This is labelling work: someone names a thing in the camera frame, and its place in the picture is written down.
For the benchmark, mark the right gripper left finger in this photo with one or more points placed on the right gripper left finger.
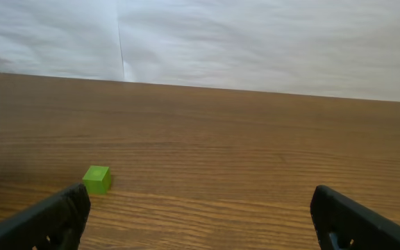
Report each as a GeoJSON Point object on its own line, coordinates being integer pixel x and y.
{"type": "Point", "coordinates": [54, 218]}

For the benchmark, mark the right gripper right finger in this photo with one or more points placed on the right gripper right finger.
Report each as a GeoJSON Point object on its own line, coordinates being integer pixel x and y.
{"type": "Point", "coordinates": [342, 215]}

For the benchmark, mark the green cube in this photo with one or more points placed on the green cube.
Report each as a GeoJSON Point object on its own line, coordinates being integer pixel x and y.
{"type": "Point", "coordinates": [97, 180]}

